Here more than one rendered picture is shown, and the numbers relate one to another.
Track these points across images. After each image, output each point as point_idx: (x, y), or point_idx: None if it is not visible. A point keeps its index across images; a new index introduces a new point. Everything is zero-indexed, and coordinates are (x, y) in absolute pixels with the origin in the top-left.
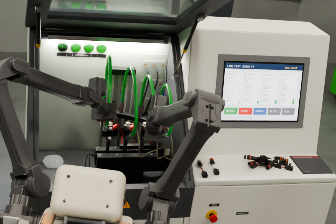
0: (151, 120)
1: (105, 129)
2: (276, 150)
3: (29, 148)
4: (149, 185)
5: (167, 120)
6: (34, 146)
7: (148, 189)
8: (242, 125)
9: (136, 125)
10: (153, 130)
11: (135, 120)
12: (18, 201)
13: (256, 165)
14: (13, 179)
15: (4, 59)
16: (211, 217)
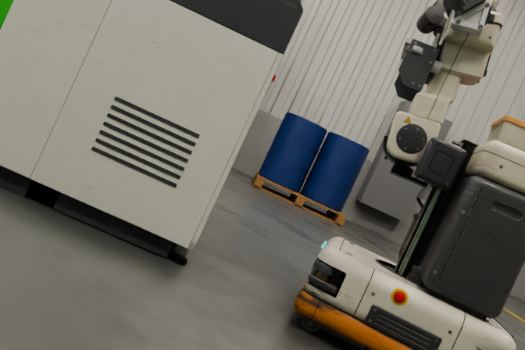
0: None
1: None
2: None
3: None
4: (440, 4)
5: None
6: None
7: (441, 6)
8: None
9: None
10: None
11: None
12: None
13: None
14: None
15: None
16: (274, 76)
